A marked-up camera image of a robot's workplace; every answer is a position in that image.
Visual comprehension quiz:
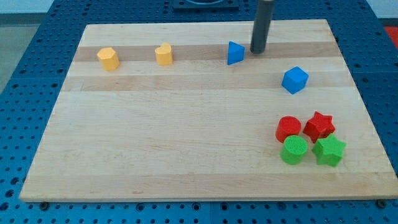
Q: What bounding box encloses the blue triangle block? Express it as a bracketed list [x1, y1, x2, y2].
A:
[227, 41, 245, 65]

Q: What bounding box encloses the blue cube block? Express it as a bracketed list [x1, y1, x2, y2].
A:
[282, 67, 309, 95]

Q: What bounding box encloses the light wooden board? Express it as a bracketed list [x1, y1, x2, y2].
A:
[20, 19, 397, 202]

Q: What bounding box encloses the yellow heart block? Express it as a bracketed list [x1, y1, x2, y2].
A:
[155, 42, 174, 65]

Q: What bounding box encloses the red cylinder block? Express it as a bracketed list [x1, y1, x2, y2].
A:
[275, 116, 302, 143]

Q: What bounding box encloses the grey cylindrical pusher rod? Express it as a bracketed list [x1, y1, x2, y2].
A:
[250, 0, 275, 54]

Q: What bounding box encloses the green cylinder block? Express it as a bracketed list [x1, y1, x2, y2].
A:
[280, 135, 308, 165]

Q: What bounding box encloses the yellow hexagon block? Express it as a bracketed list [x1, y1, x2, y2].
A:
[96, 47, 120, 71]

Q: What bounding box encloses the red star block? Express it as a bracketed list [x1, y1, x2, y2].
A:
[303, 111, 335, 143]

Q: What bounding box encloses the green star block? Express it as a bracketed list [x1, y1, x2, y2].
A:
[312, 134, 346, 167]

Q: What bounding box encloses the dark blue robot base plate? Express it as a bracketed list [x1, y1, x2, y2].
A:
[171, 0, 239, 12]

